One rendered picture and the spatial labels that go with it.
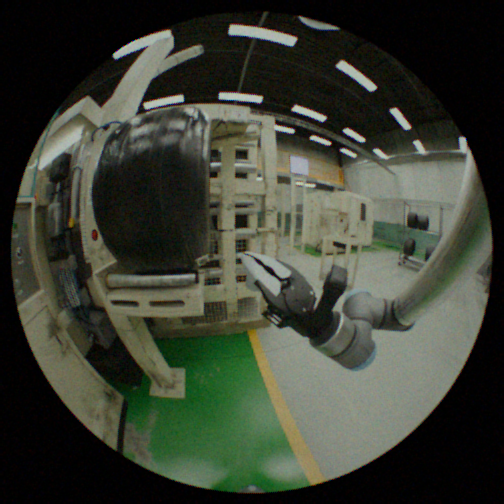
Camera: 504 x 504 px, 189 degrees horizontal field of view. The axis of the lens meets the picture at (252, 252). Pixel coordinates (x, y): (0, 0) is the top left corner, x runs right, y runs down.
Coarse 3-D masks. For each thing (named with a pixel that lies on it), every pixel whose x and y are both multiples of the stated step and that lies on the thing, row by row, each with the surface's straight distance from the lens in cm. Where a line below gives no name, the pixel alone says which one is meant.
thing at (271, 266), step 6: (246, 252) 26; (258, 258) 25; (264, 258) 25; (270, 258) 26; (258, 264) 26; (264, 264) 25; (270, 264) 25; (276, 264) 26; (270, 270) 25; (276, 270) 25; (282, 270) 26; (288, 270) 27; (276, 276) 25; (282, 276) 25; (288, 276) 26; (282, 282) 28
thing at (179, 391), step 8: (176, 368) 132; (176, 376) 128; (184, 376) 127; (152, 384) 132; (176, 384) 125; (184, 384) 124; (152, 392) 128; (160, 392) 126; (168, 392) 124; (176, 392) 122; (184, 392) 121
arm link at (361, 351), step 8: (360, 320) 38; (360, 328) 36; (368, 328) 38; (360, 336) 33; (368, 336) 37; (352, 344) 31; (360, 344) 33; (368, 344) 36; (344, 352) 31; (352, 352) 32; (360, 352) 34; (368, 352) 36; (376, 352) 39; (336, 360) 34; (344, 360) 34; (352, 360) 34; (360, 360) 36; (368, 360) 37; (352, 368) 37; (360, 368) 38
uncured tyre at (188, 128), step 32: (128, 128) 42; (160, 128) 35; (192, 128) 35; (128, 160) 33; (160, 160) 30; (192, 160) 30; (96, 192) 38; (128, 192) 32; (160, 192) 29; (192, 192) 30; (96, 224) 43; (128, 224) 33; (160, 224) 30; (192, 224) 31; (128, 256) 40; (160, 256) 37; (192, 256) 37
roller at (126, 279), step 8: (152, 272) 49; (160, 272) 48; (168, 272) 46; (176, 272) 45; (184, 272) 45; (192, 272) 44; (112, 280) 56; (120, 280) 54; (128, 280) 52; (136, 280) 50; (144, 280) 49; (152, 280) 47; (160, 280) 46; (168, 280) 45; (176, 280) 45; (184, 280) 44; (192, 280) 44
